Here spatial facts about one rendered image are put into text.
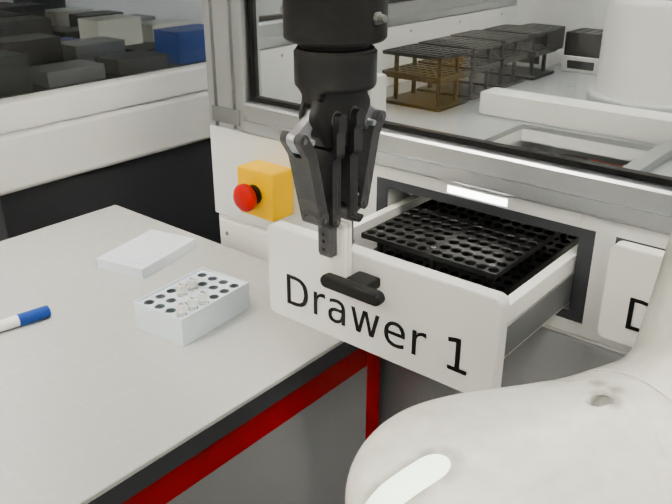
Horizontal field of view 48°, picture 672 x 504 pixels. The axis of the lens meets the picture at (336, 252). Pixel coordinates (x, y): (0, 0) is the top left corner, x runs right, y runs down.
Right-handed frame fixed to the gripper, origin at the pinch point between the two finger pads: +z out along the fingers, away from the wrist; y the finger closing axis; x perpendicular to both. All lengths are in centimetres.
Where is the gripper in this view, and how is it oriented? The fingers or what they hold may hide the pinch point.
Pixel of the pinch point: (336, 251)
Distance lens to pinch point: 75.3
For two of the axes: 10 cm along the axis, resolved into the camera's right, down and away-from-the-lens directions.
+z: 0.0, 9.1, 4.1
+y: -6.4, 3.2, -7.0
